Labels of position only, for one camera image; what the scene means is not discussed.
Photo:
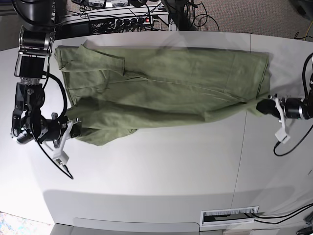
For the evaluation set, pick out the black power strip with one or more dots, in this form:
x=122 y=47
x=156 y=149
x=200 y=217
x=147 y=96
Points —
x=130 y=21

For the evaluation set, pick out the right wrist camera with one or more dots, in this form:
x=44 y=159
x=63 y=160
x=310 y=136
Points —
x=61 y=158

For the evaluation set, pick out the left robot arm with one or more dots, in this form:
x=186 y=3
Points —
x=292 y=107

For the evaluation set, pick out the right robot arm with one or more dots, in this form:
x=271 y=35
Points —
x=36 y=40

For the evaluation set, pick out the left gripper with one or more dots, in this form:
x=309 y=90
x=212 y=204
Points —
x=272 y=106

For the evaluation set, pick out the green T-shirt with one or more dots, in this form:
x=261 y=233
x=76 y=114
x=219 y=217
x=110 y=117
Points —
x=116 y=91

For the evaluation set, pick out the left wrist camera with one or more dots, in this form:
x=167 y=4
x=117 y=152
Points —
x=282 y=136

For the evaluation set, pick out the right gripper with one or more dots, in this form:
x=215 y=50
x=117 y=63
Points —
x=55 y=132

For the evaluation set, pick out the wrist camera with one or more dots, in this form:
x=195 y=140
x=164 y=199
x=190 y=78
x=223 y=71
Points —
x=282 y=136
x=61 y=158

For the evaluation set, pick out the white table leg frame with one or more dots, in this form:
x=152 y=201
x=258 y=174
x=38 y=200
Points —
x=167 y=14

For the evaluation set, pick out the table cable grommet slot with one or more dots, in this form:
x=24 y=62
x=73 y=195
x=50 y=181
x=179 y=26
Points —
x=226 y=217

